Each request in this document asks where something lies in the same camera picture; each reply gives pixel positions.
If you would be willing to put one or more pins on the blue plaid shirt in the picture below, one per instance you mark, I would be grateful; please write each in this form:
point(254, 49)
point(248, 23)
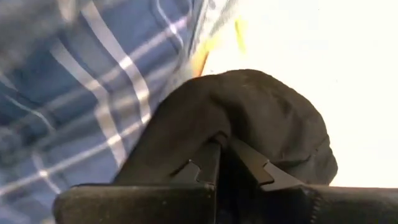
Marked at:
point(77, 93)

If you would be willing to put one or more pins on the black garment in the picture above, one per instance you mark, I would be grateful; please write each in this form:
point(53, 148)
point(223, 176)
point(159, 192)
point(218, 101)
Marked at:
point(248, 105)

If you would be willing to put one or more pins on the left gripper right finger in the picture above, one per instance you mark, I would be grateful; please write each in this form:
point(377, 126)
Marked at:
point(311, 205)

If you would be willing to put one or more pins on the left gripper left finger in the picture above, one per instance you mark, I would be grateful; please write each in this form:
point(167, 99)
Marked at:
point(140, 202)

